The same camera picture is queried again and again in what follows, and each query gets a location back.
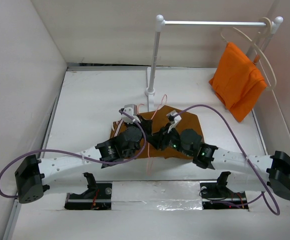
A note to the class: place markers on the silver tape strip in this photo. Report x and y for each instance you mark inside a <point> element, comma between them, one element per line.
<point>156,196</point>

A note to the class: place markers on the orange garment on hanger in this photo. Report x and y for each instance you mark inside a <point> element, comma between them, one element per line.
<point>237,82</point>

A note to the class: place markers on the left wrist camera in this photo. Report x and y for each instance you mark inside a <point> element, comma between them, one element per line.
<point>129,114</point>

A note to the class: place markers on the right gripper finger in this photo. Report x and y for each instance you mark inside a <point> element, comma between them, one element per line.
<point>164,131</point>
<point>163,142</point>

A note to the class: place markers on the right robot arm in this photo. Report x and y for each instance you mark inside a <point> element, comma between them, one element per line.
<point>238,173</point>

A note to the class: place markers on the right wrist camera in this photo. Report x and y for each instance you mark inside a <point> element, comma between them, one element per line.
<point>174,119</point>

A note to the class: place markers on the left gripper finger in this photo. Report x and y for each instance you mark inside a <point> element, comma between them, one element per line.
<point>154,140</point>
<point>146,125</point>

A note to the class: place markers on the brown trousers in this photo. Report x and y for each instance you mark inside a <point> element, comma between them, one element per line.
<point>188,121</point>

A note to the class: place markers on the pink wire hanger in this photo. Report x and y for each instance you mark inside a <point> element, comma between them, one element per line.
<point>149,163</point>

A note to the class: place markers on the white clothes rack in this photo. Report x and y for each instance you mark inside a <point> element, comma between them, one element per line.
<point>160,22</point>

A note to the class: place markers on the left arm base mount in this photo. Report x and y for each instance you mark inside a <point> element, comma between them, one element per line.
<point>97,197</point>

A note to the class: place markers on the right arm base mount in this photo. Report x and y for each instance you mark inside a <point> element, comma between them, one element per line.
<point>216,196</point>

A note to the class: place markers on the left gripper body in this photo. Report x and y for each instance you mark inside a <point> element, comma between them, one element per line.
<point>136,125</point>

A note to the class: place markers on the cream wooden hanger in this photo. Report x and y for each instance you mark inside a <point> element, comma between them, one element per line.
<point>259,44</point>

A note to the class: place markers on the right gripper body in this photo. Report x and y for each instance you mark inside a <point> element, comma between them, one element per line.
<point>173,140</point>

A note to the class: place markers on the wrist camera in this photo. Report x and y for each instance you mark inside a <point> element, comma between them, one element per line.
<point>174,119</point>
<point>129,114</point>

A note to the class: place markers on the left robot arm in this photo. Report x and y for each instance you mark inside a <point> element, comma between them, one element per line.
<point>34,176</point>

